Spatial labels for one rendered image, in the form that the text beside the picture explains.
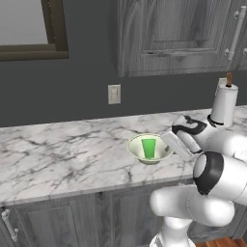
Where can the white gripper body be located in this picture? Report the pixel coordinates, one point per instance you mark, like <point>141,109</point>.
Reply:
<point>177,145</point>

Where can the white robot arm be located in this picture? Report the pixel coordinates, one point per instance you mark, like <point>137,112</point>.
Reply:
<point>215,189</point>

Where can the green cup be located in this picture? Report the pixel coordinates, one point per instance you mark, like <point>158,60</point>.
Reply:
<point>149,148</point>

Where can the white bowl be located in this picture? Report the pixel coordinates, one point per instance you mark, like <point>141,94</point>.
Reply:
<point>135,150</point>

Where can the white paper towel roll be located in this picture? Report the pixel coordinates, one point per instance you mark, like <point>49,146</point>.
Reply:
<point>225,103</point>

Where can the white wall switch plate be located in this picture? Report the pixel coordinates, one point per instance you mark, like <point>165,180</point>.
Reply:
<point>114,94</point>

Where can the dark window frame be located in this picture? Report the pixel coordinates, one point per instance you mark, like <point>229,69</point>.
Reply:
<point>58,38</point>

